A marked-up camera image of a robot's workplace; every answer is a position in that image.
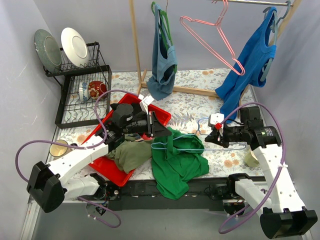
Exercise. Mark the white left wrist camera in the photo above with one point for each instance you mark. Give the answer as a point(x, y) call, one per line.
point(145, 101)

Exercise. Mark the light blue wire hanger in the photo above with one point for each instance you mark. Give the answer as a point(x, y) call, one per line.
point(153, 145)

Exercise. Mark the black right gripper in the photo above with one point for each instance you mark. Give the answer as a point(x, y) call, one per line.
point(222, 136)

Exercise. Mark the grey blue tank top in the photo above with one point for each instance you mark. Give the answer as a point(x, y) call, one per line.
point(164, 61)

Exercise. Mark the cream mug left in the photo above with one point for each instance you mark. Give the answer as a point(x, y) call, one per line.
point(58, 151)

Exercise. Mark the white plate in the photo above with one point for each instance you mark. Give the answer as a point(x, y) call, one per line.
point(75, 47)

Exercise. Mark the pale green mug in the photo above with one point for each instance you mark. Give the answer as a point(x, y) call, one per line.
point(250, 159)

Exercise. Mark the wooden clothes rack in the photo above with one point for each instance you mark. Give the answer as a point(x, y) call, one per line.
point(197, 91)

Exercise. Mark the red floral bowl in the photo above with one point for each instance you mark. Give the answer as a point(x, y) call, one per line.
point(96, 88)

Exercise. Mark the grey green plate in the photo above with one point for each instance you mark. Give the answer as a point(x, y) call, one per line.
point(48, 50)

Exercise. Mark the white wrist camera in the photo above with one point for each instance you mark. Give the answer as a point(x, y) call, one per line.
point(145, 101)
point(215, 121)

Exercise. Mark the green tank top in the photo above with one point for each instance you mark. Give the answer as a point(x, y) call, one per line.
point(172, 169)

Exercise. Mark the blue white ceramic cup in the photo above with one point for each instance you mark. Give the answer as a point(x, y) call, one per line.
point(83, 91)

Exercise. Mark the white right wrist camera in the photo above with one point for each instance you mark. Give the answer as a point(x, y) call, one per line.
point(215, 121)

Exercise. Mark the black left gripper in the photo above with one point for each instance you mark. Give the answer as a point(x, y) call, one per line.
point(152, 124)

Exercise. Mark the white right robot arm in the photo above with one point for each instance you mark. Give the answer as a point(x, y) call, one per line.
point(281, 211)

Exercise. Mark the black garment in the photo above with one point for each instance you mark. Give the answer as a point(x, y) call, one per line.
point(127, 110)

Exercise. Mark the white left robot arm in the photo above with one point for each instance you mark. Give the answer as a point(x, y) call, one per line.
point(50, 184)

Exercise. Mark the green plastic hanger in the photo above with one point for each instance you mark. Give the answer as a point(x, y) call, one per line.
point(164, 17)

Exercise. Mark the black wire dish rack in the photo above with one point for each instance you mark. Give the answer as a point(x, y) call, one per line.
point(76, 107)

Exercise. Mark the olive green garment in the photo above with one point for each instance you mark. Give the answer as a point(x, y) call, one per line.
point(132, 153)

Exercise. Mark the bright blue tank top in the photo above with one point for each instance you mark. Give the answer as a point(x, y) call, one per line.
point(254, 57)

